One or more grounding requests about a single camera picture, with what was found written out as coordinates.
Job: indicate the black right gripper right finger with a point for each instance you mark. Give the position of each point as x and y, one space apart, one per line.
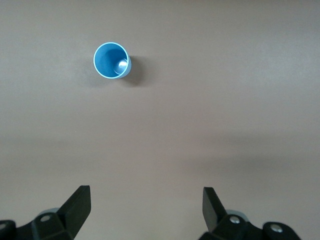
212 212

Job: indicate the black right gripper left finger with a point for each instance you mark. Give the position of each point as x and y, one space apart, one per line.
75 212

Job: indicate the blue plastic cup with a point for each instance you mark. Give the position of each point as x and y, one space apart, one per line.
105 60

